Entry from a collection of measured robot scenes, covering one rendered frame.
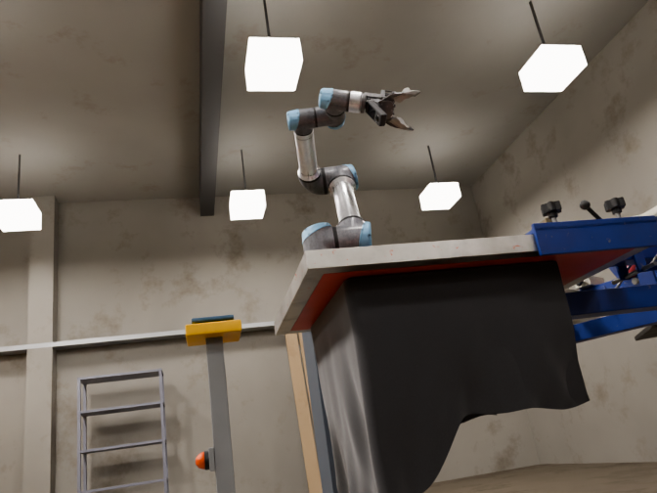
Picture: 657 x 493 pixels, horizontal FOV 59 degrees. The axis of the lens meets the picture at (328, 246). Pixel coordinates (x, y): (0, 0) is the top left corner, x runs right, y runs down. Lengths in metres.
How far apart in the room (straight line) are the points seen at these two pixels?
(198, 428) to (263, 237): 2.93
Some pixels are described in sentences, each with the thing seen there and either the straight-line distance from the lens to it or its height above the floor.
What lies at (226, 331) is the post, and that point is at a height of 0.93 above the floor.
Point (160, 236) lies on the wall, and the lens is 8.93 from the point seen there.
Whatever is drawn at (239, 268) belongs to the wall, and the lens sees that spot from 8.75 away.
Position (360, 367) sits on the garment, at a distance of 1.14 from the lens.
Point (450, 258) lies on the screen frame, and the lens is 1.18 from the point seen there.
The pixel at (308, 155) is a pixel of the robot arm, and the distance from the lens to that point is 2.32.
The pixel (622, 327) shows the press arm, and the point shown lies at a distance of 2.21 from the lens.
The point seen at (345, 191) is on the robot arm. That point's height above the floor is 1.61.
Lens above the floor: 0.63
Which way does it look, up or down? 19 degrees up
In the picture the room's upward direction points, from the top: 9 degrees counter-clockwise
